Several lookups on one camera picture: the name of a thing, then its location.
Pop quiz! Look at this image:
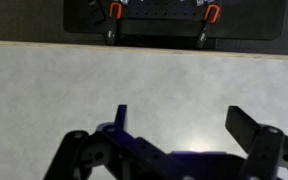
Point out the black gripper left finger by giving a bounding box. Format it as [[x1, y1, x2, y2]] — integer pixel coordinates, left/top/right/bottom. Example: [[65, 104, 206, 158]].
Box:
[[43, 105, 166, 180]]

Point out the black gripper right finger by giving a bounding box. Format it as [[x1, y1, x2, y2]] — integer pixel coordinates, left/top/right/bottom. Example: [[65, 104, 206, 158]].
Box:
[[225, 106, 288, 180]]

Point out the left orange black clamp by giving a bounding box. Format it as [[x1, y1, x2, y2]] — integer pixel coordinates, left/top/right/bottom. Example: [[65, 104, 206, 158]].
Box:
[[105, 2, 122, 45]]

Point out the orange black clamp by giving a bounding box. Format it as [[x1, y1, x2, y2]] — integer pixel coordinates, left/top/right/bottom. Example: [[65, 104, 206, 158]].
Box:
[[195, 4, 220, 49], [105, 2, 122, 45]]

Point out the right orange black clamp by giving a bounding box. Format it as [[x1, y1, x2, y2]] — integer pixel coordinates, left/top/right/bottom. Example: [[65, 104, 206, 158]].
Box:
[[195, 4, 220, 49]]

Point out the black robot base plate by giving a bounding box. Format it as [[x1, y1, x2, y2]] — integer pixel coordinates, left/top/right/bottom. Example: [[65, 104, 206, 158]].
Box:
[[63, 0, 287, 40]]

